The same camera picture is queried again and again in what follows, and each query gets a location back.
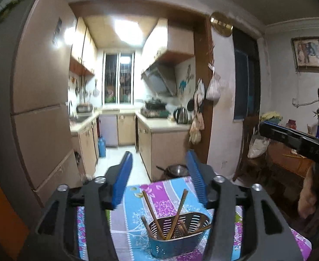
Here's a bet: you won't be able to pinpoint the steel electric kettle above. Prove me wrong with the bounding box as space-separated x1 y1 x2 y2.
174 107 190 125

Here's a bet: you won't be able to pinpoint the potted flowers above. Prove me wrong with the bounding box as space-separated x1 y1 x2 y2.
260 111 283 123

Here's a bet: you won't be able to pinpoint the group of wooden chopsticks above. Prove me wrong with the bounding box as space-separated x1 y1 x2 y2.
140 189 213 241

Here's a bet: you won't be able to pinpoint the beige wall cabinets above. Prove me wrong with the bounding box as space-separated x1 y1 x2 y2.
70 18 98 77

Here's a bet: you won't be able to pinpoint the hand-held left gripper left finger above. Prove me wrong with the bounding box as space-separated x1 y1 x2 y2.
19 151 134 261

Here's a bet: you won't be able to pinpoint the hanging beige bag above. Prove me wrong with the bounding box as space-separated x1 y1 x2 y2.
189 109 205 145

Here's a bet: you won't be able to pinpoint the dark wooden chair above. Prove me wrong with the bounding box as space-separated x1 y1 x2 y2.
233 114 269 182

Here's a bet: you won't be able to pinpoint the hanging white cloth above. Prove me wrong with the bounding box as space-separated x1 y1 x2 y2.
193 78 205 104

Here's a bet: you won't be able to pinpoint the floral striped tablecloth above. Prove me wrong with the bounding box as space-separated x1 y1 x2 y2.
76 176 312 261

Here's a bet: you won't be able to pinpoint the dark wooden side table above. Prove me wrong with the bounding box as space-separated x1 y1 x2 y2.
265 139 315 196

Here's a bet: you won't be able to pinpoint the blue perforated utensil holder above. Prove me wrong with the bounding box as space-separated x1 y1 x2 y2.
147 211 213 259

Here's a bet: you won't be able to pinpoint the gas stove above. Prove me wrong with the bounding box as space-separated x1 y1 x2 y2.
140 108 167 119

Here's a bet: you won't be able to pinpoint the ceiling light panel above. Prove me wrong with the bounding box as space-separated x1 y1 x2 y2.
113 19 144 44

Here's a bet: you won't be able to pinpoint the refrigerator door sticker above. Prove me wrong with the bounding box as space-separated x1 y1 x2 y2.
52 18 63 47

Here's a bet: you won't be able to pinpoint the person's right forearm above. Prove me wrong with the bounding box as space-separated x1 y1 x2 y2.
298 166 319 218

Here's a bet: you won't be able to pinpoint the blue flower wall sticker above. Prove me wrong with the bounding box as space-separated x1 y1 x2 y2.
179 65 195 94

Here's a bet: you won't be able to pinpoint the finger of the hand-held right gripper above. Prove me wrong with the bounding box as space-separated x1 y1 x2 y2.
259 121 302 153

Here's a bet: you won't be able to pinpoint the framed wall picture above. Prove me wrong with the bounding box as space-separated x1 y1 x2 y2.
291 36 319 72

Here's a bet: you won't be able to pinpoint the blue gas cylinder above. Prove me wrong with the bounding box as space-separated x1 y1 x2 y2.
98 136 107 157

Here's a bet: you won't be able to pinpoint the steel range hood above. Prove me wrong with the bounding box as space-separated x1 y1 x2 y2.
141 64 177 97

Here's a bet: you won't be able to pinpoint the hanging white plastic bag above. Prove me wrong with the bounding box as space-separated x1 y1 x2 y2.
206 72 222 101

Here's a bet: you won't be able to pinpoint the beige wall cabinet above hood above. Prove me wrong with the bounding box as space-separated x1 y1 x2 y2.
141 18 196 66

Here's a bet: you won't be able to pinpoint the wall cable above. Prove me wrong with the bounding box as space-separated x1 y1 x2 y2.
292 98 319 108

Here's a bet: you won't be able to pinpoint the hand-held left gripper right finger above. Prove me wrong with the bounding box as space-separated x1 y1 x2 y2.
186 149 304 261

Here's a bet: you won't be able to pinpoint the brown refrigerator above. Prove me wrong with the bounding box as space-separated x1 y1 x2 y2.
0 0 85 221

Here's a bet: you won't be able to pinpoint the dark framed window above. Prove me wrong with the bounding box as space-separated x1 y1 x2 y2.
233 28 260 121

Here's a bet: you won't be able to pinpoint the kitchen base cabinets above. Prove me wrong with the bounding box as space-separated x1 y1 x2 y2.
70 111 192 181

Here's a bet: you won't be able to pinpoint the barred kitchen window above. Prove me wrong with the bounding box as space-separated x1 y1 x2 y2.
102 51 135 105

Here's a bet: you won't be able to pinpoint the black wok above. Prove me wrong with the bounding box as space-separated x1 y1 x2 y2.
144 98 167 110

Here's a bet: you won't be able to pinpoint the round gold wall clock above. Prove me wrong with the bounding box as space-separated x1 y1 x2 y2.
210 11 233 36

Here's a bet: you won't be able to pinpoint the metal pot with handle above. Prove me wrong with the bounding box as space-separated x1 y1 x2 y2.
156 164 189 181

